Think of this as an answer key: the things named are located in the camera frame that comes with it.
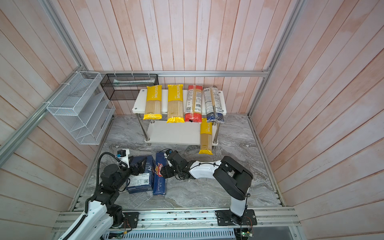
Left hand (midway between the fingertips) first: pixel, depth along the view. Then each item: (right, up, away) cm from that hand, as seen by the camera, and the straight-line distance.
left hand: (140, 159), depth 81 cm
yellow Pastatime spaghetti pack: (+38, +13, +18) cm, 44 cm away
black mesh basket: (-19, +47, +23) cm, 56 cm away
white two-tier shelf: (+6, +15, +21) cm, 26 cm away
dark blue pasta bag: (+3, -12, -2) cm, 12 cm away
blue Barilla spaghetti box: (+11, -14, +1) cm, 17 cm away
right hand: (+13, -8, +8) cm, 17 cm away
